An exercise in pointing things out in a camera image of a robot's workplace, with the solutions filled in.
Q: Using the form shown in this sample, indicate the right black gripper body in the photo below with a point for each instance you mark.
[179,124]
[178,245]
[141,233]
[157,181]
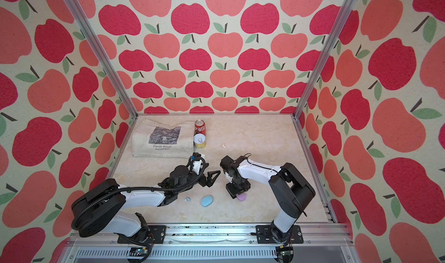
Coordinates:
[233,189]

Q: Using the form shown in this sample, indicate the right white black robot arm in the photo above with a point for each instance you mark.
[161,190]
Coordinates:
[291,189]

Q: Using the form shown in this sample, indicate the blue earbud charging case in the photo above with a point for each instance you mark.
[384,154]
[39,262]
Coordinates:
[206,201]

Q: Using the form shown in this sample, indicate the aluminium frame post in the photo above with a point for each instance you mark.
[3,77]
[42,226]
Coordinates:
[332,39]
[76,10]

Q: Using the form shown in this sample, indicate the left aluminium frame post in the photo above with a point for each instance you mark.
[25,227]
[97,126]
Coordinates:
[76,10]

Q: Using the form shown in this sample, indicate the right aluminium frame post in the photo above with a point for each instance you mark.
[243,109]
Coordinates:
[332,39]

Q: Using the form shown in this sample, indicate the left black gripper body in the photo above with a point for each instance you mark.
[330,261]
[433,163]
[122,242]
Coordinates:
[203,181]

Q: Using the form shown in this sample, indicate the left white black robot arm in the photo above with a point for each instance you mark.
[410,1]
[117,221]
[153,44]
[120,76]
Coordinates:
[101,208]

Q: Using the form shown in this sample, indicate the yellow tin can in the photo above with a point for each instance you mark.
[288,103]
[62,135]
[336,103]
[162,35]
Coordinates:
[200,140]

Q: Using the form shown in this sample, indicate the red cola can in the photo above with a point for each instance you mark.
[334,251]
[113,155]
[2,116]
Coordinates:
[200,127]

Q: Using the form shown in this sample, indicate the beige Monet tote bag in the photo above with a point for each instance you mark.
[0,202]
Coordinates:
[156,140]

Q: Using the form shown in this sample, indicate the purple earbud charging case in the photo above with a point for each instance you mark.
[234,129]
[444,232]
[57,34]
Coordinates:
[241,197]

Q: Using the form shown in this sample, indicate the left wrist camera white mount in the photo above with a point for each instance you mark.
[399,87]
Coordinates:
[197,161]

